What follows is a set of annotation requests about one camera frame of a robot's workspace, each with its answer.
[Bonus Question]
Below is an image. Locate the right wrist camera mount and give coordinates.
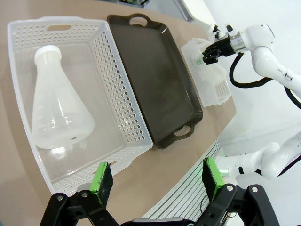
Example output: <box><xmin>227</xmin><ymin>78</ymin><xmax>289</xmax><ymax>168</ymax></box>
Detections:
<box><xmin>209</xmin><ymin>23</ymin><xmax>236</xmax><ymax>40</ymax></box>

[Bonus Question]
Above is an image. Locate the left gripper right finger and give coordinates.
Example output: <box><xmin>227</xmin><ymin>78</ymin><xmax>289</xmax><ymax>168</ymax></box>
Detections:
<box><xmin>195</xmin><ymin>157</ymin><xmax>280</xmax><ymax>226</ymax></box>

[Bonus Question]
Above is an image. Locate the ribbed aluminium table rail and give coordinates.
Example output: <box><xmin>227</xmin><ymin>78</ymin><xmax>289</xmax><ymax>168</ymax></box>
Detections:
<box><xmin>142</xmin><ymin>138</ymin><xmax>222</xmax><ymax>219</ymax></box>

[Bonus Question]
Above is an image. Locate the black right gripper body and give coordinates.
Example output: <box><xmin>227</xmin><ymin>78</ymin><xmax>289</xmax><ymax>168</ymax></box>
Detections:
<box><xmin>217</xmin><ymin>37</ymin><xmax>236</xmax><ymax>57</ymax></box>

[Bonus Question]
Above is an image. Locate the dark brown serving tray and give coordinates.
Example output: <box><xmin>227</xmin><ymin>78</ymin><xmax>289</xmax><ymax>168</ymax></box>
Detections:
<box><xmin>106</xmin><ymin>13</ymin><xmax>204</xmax><ymax>150</ymax></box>

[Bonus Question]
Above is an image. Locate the translucent plastic Erlenmeyer flask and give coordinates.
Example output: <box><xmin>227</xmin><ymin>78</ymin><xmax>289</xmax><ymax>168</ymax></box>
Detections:
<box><xmin>202</xmin><ymin>55</ymin><xmax>227</xmax><ymax>86</ymax></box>
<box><xmin>31</xmin><ymin>45</ymin><xmax>95</xmax><ymax>150</ymax></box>

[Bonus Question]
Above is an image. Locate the white perforated plastic basket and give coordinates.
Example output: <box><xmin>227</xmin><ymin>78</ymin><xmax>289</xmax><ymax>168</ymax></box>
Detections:
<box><xmin>7</xmin><ymin>16</ymin><xmax>153</xmax><ymax>196</ymax></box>
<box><xmin>180</xmin><ymin>37</ymin><xmax>232</xmax><ymax>108</ymax></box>

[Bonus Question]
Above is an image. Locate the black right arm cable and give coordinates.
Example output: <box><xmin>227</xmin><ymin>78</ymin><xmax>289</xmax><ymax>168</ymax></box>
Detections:
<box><xmin>229</xmin><ymin>53</ymin><xmax>301</xmax><ymax>106</ymax></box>

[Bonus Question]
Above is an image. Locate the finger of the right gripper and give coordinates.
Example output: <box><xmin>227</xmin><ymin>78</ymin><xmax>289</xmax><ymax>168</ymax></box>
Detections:
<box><xmin>202</xmin><ymin>54</ymin><xmax>221</xmax><ymax>65</ymax></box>
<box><xmin>202</xmin><ymin>43</ymin><xmax>219</xmax><ymax>56</ymax></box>

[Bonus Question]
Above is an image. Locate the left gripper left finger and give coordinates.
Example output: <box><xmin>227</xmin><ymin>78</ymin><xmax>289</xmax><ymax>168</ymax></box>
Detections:
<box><xmin>39</xmin><ymin>161</ymin><xmax>123</xmax><ymax>226</ymax></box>

